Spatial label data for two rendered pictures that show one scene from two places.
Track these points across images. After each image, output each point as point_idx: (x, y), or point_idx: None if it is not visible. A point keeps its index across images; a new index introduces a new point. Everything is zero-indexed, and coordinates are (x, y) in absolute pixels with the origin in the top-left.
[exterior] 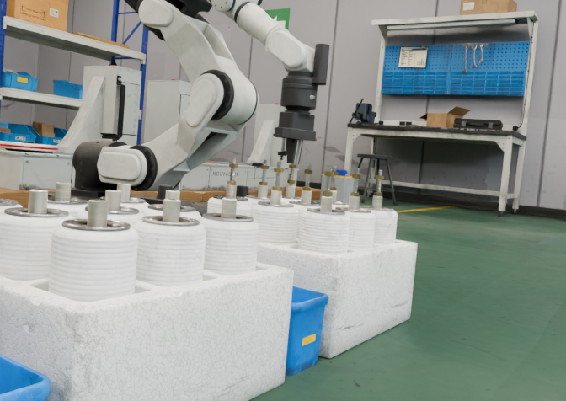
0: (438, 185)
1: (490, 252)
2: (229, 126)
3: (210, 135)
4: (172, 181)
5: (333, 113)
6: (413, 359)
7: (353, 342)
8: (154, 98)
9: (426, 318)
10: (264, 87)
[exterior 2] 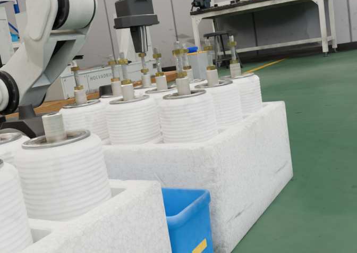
0: (271, 44)
1: (333, 87)
2: (76, 32)
3: (59, 44)
4: (37, 97)
5: (176, 7)
6: (315, 229)
7: (247, 226)
8: (24, 28)
9: (308, 171)
10: None
